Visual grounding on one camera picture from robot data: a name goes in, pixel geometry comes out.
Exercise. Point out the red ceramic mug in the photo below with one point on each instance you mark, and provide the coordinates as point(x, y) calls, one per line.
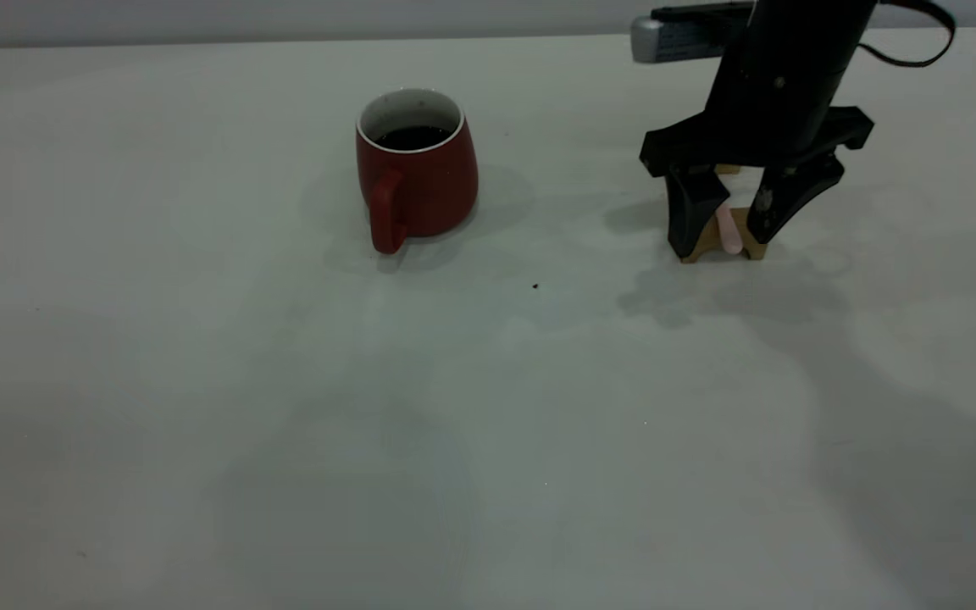
point(429, 186)

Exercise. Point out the arched wooden block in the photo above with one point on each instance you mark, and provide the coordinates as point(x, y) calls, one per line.
point(715, 241)

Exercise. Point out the flat wooden block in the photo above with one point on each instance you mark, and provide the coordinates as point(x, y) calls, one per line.
point(729, 169)

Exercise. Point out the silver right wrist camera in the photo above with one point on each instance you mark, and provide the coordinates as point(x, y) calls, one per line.
point(674, 41)

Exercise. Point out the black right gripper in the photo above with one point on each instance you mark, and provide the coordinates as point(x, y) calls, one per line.
point(780, 93)

